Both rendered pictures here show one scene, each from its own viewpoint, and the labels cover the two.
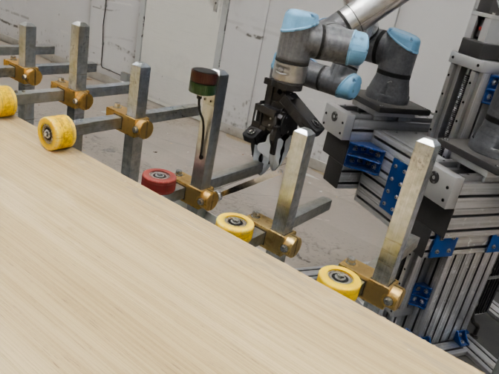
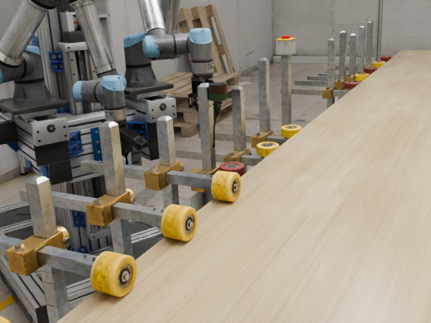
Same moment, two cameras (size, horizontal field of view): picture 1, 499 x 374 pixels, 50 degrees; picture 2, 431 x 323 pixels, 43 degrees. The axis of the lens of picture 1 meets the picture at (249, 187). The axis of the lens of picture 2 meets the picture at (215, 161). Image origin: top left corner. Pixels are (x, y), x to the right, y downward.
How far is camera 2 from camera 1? 2.28 m
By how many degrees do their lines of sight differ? 87
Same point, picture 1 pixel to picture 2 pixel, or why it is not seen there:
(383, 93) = (45, 95)
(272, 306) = (330, 134)
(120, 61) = not seen: outside the picture
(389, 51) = (34, 63)
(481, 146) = (149, 81)
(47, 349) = (414, 152)
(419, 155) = (267, 66)
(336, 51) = not seen: hidden behind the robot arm
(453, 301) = not seen: hidden behind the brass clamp
